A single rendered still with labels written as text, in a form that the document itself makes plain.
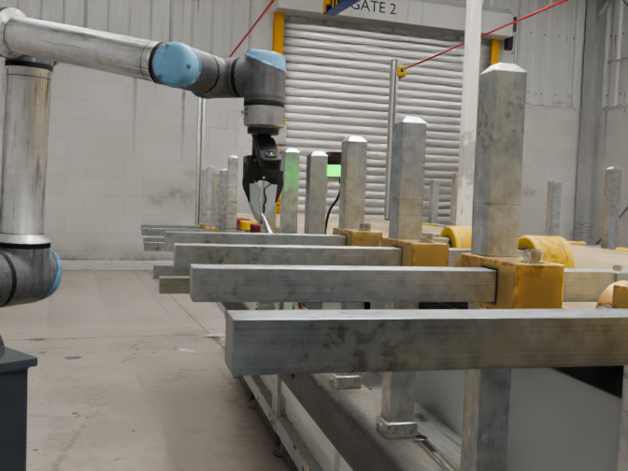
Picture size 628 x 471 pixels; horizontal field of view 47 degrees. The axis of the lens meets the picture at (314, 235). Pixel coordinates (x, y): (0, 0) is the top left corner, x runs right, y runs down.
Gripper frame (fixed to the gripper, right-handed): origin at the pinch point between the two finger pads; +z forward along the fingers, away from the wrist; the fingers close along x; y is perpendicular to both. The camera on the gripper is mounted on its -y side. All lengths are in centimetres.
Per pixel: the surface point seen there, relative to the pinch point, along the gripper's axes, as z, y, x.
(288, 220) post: 0.5, 6.5, -7.4
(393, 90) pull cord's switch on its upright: -66, 238, -116
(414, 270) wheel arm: 1, -97, 3
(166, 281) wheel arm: 11.4, -22.3, 21.4
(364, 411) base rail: 27, -56, -7
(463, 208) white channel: -2, 114, -103
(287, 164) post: -12.3, 6.5, -6.7
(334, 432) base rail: 32, -50, -4
